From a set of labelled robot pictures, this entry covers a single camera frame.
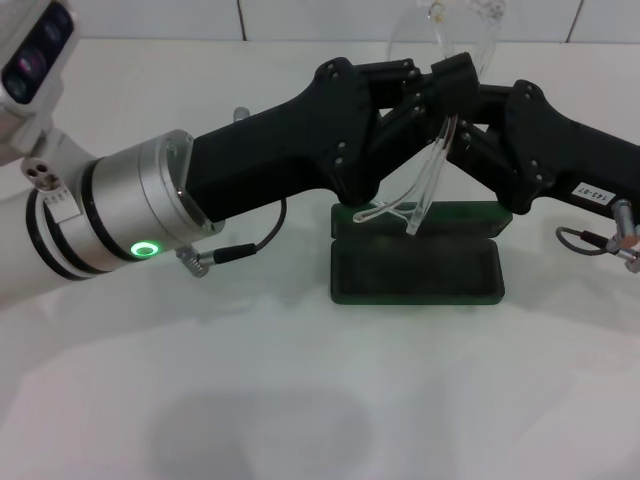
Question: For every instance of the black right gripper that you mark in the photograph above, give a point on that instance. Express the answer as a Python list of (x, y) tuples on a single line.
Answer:
[(575, 155)]

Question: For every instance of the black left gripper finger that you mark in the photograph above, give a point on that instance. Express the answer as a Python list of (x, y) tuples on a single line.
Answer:
[(455, 80)]

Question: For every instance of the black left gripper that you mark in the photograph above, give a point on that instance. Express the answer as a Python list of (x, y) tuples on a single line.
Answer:
[(280, 150)]

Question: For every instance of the clear plastic glasses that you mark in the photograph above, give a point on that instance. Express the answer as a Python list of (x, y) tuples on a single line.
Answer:
[(431, 170)]

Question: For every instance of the green glasses case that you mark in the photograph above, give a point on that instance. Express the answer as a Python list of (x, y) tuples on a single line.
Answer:
[(415, 275)]

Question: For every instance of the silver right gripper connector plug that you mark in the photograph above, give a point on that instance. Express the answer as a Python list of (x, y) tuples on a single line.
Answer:
[(623, 217)]

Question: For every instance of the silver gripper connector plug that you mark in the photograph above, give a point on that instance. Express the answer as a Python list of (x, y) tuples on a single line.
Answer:
[(242, 114), (623, 217)]

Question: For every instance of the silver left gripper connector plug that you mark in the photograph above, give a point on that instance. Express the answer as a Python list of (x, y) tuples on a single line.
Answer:
[(242, 114)]

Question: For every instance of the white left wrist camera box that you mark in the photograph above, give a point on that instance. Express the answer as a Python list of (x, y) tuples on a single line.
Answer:
[(35, 75)]

